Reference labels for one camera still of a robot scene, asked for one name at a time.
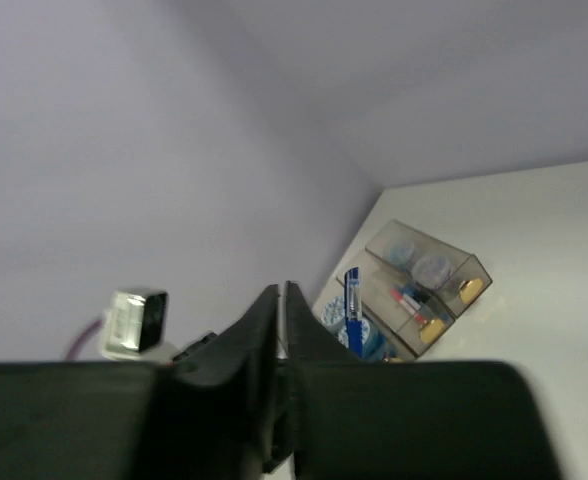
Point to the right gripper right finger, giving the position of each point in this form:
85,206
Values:
420,420

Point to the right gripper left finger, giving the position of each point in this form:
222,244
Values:
209,416

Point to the blue white tape roll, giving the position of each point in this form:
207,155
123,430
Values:
333,315
373,342

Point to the pink white pen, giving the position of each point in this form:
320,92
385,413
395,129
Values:
410,305

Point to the blue pen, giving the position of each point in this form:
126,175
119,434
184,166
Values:
413,291
353,310

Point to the clear jar blue pins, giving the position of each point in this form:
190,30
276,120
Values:
400,253

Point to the clear compartment organizer tray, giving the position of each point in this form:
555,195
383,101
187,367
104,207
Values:
407,340

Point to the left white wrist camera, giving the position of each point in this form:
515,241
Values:
134,323

